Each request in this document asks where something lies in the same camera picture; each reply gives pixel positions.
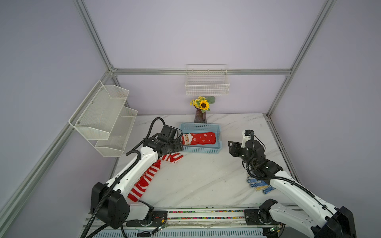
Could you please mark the white mesh shelf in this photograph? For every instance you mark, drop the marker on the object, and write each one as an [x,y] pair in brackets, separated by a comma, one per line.
[115,145]
[96,116]

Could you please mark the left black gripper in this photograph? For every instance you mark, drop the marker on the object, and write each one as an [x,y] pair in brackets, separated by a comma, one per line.
[178,146]

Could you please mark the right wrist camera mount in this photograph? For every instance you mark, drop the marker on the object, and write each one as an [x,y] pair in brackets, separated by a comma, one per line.
[248,139]

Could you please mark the dark ribbed glass vase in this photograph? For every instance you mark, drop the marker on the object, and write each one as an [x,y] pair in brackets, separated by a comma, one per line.
[200,117]

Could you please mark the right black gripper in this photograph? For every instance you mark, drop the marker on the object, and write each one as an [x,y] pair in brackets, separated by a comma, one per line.
[235,149]

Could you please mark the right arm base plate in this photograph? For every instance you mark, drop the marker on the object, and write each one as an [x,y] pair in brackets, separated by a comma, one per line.
[257,217]

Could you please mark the lower white mesh shelf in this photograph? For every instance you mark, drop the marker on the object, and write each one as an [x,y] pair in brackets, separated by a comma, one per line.
[115,145]

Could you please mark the yellow artificial sunflower bouquet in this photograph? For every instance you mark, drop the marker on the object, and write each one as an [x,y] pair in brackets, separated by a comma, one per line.
[203,103]

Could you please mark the red snowflake santa sock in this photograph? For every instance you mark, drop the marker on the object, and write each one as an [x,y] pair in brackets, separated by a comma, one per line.
[204,138]

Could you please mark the upper white mesh shelf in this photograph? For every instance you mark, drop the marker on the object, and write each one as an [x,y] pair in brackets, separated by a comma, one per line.
[96,116]

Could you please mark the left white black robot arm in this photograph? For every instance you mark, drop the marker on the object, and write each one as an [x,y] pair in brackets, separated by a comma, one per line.
[110,202]

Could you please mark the aluminium rail front frame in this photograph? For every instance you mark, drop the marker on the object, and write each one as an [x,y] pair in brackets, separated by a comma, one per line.
[207,217]

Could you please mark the light blue plastic basket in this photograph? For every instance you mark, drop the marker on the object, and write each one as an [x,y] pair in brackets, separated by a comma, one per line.
[196,128]

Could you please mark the red white striped sock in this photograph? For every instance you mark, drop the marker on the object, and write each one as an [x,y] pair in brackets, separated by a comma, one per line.
[141,186]

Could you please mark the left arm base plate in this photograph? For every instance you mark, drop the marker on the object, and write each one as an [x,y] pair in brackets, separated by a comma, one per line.
[153,219]

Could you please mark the white wire wall basket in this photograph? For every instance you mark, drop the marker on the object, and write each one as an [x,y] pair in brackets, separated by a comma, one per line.
[207,80]

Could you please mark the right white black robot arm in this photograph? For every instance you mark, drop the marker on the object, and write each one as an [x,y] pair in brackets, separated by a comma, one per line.
[320,219]

